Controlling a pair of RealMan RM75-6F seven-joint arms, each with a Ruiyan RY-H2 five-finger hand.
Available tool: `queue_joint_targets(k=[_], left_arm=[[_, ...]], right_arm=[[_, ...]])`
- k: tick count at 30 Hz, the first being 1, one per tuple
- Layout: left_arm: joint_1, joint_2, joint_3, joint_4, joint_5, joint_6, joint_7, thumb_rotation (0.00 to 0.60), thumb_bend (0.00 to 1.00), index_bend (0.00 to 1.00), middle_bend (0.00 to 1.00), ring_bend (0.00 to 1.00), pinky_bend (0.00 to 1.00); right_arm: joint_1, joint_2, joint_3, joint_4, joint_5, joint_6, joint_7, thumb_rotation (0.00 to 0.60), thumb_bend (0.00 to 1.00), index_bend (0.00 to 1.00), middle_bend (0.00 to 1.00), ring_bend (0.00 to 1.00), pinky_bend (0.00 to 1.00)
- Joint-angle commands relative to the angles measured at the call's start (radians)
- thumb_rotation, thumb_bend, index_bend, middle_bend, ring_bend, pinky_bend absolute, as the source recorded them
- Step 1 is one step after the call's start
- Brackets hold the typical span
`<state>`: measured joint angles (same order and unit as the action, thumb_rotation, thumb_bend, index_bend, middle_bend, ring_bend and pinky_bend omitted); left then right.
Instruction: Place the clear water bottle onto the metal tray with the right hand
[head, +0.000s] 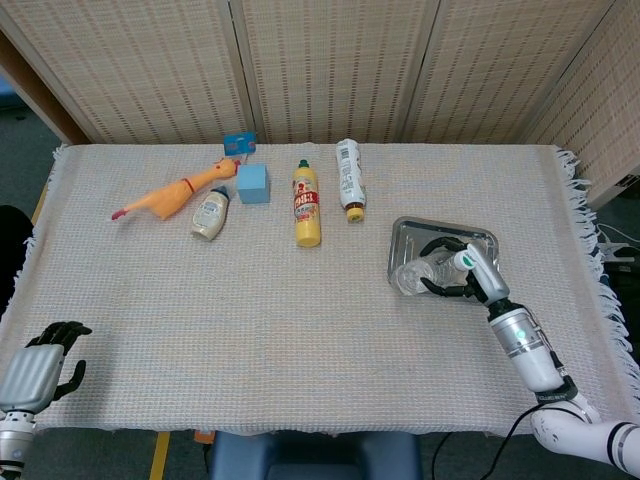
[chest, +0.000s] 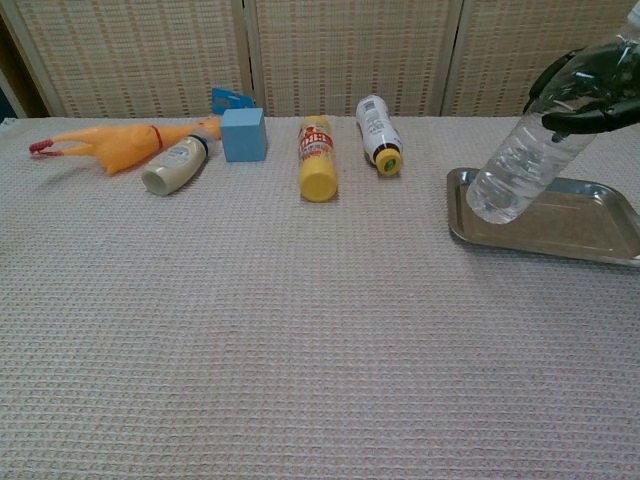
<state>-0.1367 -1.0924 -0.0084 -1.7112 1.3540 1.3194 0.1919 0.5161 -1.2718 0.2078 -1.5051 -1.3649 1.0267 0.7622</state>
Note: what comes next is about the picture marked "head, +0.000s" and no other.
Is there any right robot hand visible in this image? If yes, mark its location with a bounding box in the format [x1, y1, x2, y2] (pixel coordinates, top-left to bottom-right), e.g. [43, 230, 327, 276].
[418, 237, 511, 305]

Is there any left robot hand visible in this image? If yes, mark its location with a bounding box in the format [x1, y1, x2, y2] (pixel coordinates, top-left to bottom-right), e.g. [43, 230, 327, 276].
[0, 321, 94, 415]

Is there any clear plastic bottle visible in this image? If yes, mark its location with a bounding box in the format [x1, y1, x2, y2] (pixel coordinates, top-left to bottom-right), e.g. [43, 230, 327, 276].
[396, 248, 477, 297]

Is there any silver metal tray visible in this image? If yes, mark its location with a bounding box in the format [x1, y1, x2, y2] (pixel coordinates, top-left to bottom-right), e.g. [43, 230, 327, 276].
[385, 215, 502, 300]

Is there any white bottle with yellow cap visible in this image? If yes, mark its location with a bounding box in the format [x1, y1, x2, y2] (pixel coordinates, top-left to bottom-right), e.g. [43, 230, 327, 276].
[335, 138, 368, 224]

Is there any yellow bottle with red label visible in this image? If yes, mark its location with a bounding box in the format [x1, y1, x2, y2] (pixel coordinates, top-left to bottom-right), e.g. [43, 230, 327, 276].
[290, 158, 322, 248]

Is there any cream mayonnaise squeeze bottle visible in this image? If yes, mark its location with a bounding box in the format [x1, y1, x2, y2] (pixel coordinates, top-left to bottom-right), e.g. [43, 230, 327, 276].
[190, 185, 232, 243]

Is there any beige woven tablecloth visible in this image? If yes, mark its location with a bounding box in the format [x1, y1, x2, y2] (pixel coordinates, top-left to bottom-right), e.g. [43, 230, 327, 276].
[0, 142, 640, 437]

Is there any woven bamboo screen panel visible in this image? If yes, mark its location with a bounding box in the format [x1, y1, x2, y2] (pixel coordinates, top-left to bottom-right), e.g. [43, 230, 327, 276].
[399, 0, 617, 146]
[524, 0, 640, 211]
[0, 0, 257, 146]
[228, 0, 442, 146]

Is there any yellow rubber chicken toy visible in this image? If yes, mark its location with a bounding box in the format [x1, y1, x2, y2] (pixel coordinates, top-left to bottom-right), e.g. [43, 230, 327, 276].
[110, 157, 239, 222]

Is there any light blue cube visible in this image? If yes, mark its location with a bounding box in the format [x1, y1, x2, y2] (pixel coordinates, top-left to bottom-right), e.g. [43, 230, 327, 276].
[235, 163, 273, 205]

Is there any brown wooden board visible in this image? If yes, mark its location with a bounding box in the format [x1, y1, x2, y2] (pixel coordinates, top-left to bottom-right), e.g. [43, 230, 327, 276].
[0, 30, 91, 146]

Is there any small blue box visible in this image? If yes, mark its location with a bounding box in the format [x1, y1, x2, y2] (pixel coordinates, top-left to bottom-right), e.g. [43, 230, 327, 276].
[223, 132, 258, 155]

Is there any black cable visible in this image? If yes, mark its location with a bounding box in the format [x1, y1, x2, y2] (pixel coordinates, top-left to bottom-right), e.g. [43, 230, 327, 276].
[432, 403, 569, 480]

